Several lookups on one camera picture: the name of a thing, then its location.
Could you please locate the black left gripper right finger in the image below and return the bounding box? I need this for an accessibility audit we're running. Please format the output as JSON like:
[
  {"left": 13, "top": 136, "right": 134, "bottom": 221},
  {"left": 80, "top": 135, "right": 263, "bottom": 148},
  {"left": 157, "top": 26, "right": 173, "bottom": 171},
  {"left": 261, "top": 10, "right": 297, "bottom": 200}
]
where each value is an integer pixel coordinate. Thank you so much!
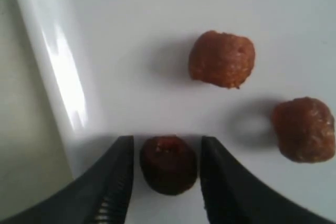
[{"left": 199, "top": 136, "right": 329, "bottom": 223}]

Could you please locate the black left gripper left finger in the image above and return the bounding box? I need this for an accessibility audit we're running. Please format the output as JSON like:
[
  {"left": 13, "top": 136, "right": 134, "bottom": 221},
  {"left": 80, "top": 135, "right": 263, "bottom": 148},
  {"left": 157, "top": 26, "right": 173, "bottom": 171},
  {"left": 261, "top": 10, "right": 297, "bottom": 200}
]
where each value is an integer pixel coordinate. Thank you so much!
[{"left": 2, "top": 135, "right": 134, "bottom": 223}]

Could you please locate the brown meatball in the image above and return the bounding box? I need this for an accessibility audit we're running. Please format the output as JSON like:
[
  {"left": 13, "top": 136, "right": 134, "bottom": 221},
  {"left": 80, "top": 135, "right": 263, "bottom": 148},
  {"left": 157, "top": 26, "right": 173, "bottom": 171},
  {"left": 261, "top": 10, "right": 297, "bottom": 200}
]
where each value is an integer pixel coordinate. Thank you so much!
[
  {"left": 139, "top": 135, "right": 198, "bottom": 196},
  {"left": 188, "top": 30, "right": 256, "bottom": 89},
  {"left": 271, "top": 97, "right": 335, "bottom": 163}
]

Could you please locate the white rectangular plastic tray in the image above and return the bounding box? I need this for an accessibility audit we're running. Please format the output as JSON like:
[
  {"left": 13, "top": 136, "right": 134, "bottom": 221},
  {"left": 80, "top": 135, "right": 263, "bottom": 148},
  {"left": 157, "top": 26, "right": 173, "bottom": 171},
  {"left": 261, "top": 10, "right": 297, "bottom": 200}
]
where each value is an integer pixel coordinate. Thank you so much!
[{"left": 18, "top": 0, "right": 335, "bottom": 221}]

